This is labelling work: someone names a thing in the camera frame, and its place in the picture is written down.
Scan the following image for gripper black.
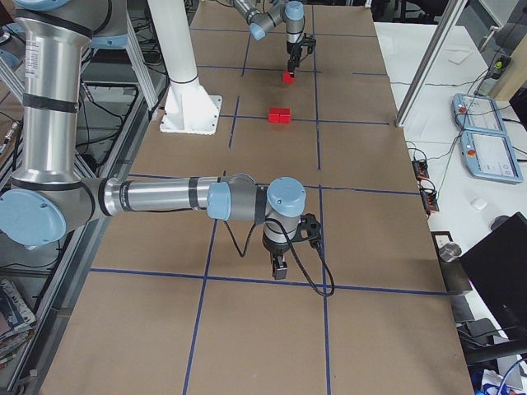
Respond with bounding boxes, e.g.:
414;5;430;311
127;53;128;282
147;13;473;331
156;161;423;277
263;236;291;281
287;41;302;77

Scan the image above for white stand column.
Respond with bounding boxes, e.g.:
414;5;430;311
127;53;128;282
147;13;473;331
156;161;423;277
148;0;198;85

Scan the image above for left power strip plugs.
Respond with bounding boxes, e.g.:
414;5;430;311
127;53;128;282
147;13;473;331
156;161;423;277
412;159;429;181

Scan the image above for power strip plugs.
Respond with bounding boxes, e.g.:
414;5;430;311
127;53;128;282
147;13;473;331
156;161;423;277
412;159;429;181
419;187;440;215

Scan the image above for right power strip plugs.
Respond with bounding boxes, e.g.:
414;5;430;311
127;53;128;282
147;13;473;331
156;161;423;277
419;187;440;215

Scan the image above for steel cup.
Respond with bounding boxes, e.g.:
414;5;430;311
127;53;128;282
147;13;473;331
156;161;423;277
438;241;462;263

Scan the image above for upper teach pendant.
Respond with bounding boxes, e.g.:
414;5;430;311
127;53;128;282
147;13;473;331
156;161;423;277
452;93;506;134

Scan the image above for teach pendant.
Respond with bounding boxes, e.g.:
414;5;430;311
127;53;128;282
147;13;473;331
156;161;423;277
460;129;524;184
452;93;506;134

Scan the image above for small white puck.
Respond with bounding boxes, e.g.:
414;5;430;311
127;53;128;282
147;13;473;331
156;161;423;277
471;198;487;211

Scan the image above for lower teach pendant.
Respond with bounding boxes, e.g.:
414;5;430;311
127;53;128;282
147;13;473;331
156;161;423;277
460;129;524;184

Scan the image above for black monitor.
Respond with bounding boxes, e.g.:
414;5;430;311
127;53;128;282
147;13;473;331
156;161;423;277
460;212;526;339

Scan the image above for stack of cloth books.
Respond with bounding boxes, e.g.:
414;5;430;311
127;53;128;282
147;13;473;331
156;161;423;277
1;278;36;368

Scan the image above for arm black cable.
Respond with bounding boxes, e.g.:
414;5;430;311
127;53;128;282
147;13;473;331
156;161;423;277
224;217;335;298

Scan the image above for white camera stand base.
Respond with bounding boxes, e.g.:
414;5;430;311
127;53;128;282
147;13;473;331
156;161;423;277
160;81;222;135

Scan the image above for aluminium table frame rail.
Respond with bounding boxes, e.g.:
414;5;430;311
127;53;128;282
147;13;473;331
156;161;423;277
1;81;149;394

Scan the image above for aluminium profile post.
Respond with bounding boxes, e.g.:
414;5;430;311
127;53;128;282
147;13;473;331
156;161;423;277
395;0;468;127

